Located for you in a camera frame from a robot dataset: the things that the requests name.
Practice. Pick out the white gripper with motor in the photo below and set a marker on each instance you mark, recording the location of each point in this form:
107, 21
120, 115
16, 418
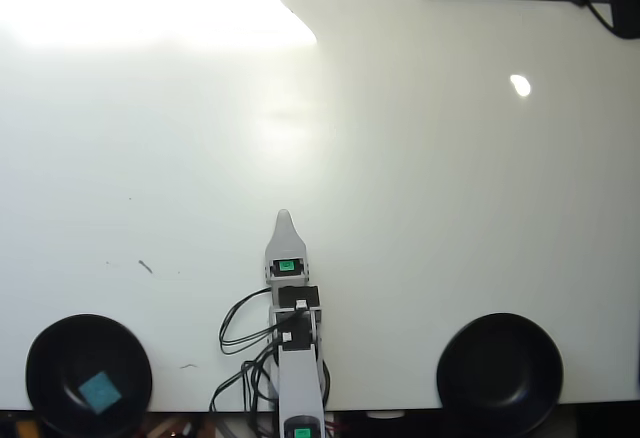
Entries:
286, 275

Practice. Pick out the blue foam cube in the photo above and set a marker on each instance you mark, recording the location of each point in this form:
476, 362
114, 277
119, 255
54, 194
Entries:
100, 392

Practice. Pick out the black bowl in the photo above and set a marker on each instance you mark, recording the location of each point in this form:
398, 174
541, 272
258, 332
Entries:
55, 358
500, 373

